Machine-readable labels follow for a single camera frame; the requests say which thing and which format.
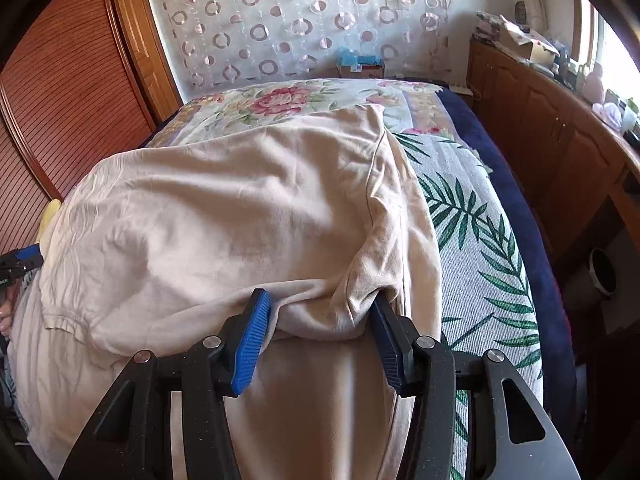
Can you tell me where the cardboard box with blue items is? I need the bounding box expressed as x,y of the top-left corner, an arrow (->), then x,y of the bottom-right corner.
336,47 -> 386,80

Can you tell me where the yellow garment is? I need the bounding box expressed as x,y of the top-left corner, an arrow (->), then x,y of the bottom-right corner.
39,200 -> 64,250

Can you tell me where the circle-print sheer curtain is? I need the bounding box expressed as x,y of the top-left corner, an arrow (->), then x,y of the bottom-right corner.
142,0 -> 462,92

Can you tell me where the pink bottle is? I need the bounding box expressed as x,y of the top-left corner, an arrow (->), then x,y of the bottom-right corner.
585,71 -> 607,99

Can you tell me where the floral blanket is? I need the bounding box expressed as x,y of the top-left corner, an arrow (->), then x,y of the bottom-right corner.
147,77 -> 453,150

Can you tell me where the wooden slatted wardrobe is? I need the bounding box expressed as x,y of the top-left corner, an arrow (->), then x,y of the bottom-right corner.
0,0 -> 184,257

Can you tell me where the window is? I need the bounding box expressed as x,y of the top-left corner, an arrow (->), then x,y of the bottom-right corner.
570,0 -> 640,108

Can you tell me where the open cardboard box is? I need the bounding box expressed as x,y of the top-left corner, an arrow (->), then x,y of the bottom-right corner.
500,17 -> 562,62

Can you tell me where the trash bin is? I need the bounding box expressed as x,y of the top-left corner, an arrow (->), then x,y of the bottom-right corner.
587,247 -> 619,302

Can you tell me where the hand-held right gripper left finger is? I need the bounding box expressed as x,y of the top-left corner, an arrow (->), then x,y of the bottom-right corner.
57,287 -> 273,480

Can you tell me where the stack of patterned boxes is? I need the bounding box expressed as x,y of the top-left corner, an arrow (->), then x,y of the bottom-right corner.
474,10 -> 504,44

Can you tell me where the long wooden cabinet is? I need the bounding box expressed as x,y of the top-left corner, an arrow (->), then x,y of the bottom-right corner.
467,37 -> 640,283

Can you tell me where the beige printed t-shirt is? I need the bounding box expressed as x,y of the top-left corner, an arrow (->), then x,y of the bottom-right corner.
10,105 -> 444,480

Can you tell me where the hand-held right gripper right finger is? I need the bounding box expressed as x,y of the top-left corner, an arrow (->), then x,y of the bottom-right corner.
369,292 -> 583,480

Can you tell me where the lavender plastic item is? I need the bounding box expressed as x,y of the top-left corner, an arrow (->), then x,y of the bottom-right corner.
592,102 -> 624,129

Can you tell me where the leaf-print bed sheet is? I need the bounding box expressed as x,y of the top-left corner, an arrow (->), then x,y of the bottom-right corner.
390,130 -> 547,480

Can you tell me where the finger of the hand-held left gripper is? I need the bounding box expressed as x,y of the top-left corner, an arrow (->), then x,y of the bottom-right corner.
14,245 -> 45,267

